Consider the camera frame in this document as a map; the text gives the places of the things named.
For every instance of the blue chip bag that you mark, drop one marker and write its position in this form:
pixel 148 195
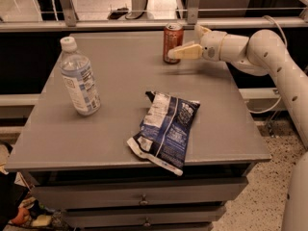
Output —
pixel 165 130

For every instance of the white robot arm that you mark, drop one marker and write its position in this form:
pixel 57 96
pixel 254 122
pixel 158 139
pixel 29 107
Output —
pixel 264 53

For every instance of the red coke can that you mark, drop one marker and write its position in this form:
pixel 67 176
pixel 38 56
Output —
pixel 173 37

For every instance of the yellow sponge on floor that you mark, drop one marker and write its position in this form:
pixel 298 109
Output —
pixel 41 220

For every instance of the lower drawer metal knob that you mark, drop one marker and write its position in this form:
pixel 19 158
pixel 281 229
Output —
pixel 146 223

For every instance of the drawer metal knob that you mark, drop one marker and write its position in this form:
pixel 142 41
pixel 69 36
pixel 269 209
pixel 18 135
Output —
pixel 143 201
pixel 146 223

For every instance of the metal railing frame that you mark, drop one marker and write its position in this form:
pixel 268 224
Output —
pixel 110 15

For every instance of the top drawer metal knob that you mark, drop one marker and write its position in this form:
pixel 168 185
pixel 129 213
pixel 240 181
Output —
pixel 143 201

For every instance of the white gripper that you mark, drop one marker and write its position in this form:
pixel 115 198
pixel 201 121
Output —
pixel 210 45

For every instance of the orange round object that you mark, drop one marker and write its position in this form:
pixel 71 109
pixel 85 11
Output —
pixel 21 217

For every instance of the clear plastic water bottle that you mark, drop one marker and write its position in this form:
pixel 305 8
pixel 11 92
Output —
pixel 78 78

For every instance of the white pedestal stand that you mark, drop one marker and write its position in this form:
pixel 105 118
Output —
pixel 139 10

